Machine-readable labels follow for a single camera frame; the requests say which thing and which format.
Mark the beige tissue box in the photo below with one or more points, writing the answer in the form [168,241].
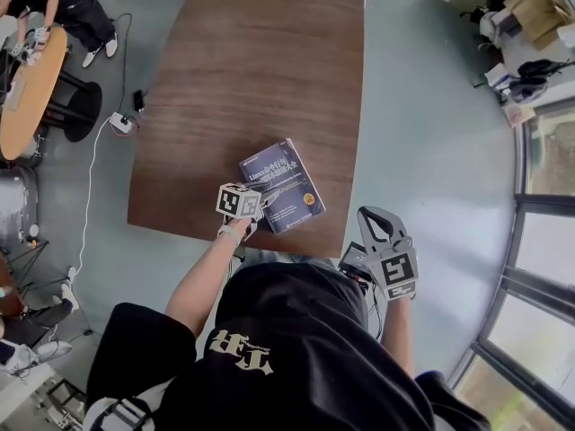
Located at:
[16,94]

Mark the black device box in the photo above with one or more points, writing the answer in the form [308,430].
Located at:
[355,261]

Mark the white power strip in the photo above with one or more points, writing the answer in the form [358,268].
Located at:
[71,273]
[121,123]

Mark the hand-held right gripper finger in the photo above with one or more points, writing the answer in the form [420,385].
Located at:
[400,229]
[365,231]

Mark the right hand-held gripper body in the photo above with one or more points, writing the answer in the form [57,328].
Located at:
[395,274]

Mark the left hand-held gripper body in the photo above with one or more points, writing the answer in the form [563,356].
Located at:
[238,202]

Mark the person's right forearm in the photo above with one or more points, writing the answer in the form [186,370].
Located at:
[397,335]

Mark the round light wooden table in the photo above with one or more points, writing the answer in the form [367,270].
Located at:
[31,97]

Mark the dark blue cover book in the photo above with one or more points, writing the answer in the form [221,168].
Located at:
[287,169]

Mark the person's left forearm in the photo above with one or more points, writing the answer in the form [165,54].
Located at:
[202,281]

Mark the black power adapter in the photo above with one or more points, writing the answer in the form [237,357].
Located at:
[138,100]

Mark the person's black printed t-shirt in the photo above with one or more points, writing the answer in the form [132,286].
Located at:
[292,330]

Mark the black-framed window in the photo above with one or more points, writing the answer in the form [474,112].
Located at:
[539,285]

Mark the dark wooden table white legs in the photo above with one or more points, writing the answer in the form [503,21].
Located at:
[251,74]

